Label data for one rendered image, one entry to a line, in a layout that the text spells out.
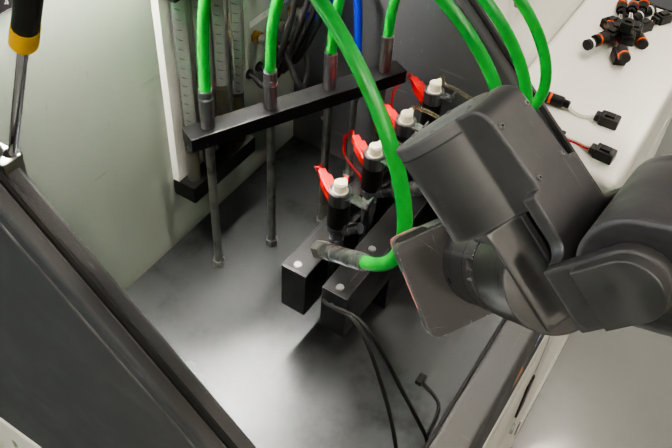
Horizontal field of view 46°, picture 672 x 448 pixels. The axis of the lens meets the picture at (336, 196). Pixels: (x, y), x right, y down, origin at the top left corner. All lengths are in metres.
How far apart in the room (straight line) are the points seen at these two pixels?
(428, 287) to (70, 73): 0.55
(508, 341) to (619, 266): 0.67
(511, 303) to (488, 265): 0.03
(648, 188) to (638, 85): 1.05
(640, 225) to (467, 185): 0.09
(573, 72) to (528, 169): 1.04
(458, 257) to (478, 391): 0.51
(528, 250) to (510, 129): 0.06
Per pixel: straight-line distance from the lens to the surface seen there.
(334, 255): 0.83
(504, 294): 0.41
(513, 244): 0.41
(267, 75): 1.02
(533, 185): 0.39
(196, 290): 1.20
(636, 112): 1.37
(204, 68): 0.97
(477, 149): 0.40
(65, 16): 0.90
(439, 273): 0.51
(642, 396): 2.25
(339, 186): 0.93
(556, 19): 1.50
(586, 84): 1.40
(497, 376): 0.99
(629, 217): 0.36
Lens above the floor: 1.76
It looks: 45 degrees down
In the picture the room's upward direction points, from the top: 4 degrees clockwise
